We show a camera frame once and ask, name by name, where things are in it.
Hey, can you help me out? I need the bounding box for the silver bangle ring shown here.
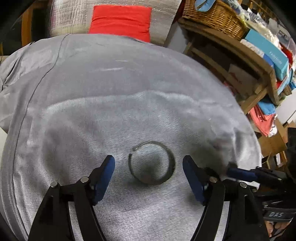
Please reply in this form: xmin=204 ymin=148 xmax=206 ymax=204
xmin=127 ymin=140 xmax=176 ymax=186

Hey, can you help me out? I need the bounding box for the right hand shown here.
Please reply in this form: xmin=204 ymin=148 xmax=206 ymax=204
xmin=264 ymin=220 xmax=291 ymax=238

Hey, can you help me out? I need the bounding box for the wooden shelf rack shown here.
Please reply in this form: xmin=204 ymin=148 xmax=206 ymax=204
xmin=179 ymin=18 xmax=287 ymax=169

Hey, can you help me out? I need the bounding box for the teal box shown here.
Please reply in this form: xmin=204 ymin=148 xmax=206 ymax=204
xmin=241 ymin=29 xmax=289 ymax=81

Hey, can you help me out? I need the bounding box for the grey blanket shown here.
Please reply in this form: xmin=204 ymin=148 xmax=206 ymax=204
xmin=0 ymin=33 xmax=263 ymax=241

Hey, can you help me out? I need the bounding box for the wicker basket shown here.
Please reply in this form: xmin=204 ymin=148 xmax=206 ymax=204
xmin=182 ymin=1 xmax=248 ymax=40

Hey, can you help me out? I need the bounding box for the blue cloth in basket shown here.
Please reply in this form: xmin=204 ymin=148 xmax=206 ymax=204
xmin=195 ymin=0 xmax=216 ymax=13

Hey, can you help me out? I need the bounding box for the red cushion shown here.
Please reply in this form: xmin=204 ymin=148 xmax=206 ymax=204
xmin=88 ymin=4 xmax=152 ymax=43

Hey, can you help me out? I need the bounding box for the wooden cabinet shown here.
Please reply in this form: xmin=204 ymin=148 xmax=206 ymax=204
xmin=1 ymin=0 xmax=52 ymax=56

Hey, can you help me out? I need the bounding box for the silver foil insulation sheet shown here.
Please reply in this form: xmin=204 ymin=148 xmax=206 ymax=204
xmin=49 ymin=1 xmax=181 ymax=46

